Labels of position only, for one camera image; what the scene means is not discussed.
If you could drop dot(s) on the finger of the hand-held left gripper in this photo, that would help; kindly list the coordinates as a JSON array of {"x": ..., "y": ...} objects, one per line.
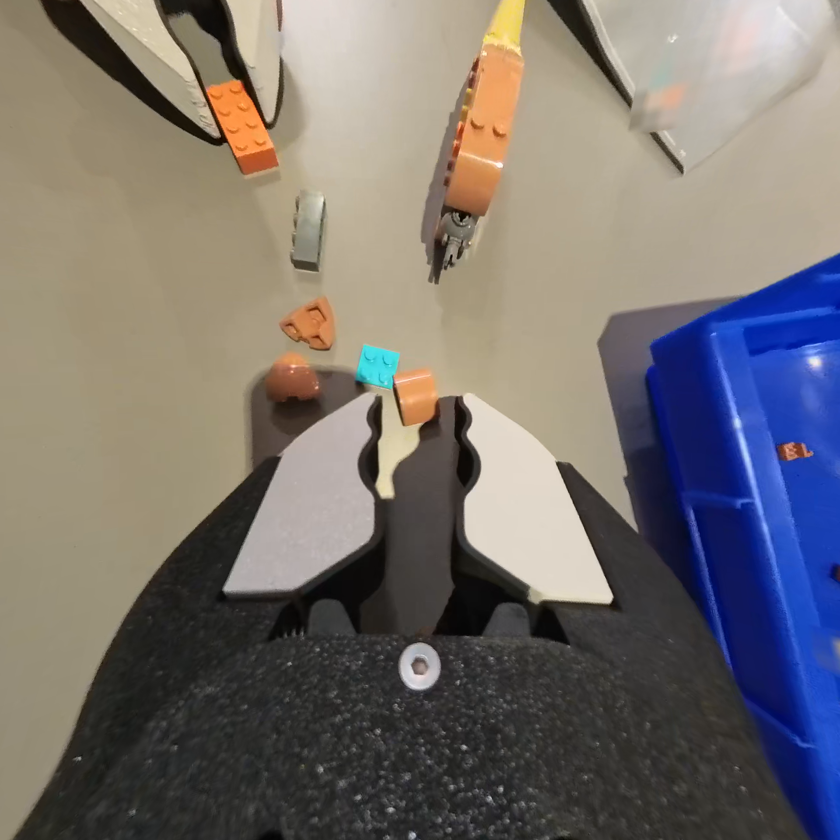
[
  {"x": 259, "y": 46},
  {"x": 151, "y": 59}
]

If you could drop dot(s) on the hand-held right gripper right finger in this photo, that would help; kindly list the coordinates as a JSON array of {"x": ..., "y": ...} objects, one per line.
[{"x": 525, "y": 518}]

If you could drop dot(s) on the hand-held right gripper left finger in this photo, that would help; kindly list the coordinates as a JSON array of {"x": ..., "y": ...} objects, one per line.
[{"x": 302, "y": 518}]

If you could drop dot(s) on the orange brick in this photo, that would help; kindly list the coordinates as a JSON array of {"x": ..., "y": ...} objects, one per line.
[{"x": 246, "y": 134}]

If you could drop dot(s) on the brown quarter dome brick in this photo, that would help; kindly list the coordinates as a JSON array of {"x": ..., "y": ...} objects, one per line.
[
  {"x": 308, "y": 325},
  {"x": 292, "y": 380}
]

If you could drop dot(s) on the brown curved slope brick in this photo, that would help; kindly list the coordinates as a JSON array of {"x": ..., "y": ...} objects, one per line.
[{"x": 415, "y": 397}]

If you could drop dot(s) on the turquoise square plate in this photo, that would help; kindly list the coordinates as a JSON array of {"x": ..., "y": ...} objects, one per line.
[{"x": 377, "y": 365}]

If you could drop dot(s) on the grey long brick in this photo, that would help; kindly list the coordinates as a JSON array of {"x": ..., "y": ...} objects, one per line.
[{"x": 308, "y": 233}]

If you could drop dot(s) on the blue plastic bin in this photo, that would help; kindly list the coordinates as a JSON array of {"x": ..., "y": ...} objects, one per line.
[{"x": 722, "y": 525}]

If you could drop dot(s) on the brown tan brick-built model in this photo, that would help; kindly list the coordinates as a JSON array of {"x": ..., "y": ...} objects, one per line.
[{"x": 485, "y": 131}]

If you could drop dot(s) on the pile of brown bricks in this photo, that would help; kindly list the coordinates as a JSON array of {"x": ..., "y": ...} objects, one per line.
[{"x": 795, "y": 451}]

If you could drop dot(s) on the grey desk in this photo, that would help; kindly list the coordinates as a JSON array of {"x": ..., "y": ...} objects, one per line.
[{"x": 131, "y": 262}]

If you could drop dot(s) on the grey open instruction booklet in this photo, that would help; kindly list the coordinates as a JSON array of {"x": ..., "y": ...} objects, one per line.
[{"x": 754, "y": 52}]

